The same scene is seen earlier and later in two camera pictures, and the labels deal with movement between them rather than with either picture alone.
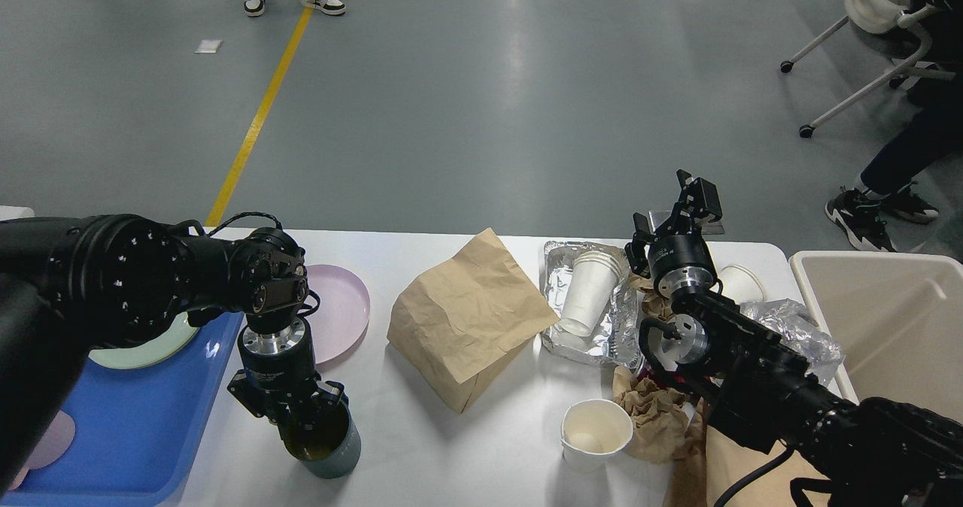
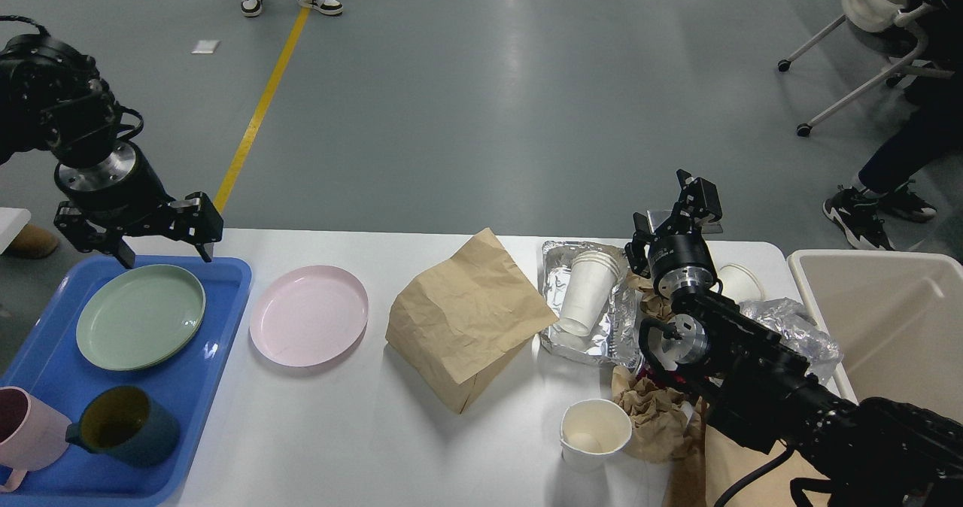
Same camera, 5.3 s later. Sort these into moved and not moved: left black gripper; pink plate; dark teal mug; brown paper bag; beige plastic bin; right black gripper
Moved: left black gripper; dark teal mug
Not moved: beige plastic bin; pink plate; brown paper bag; right black gripper
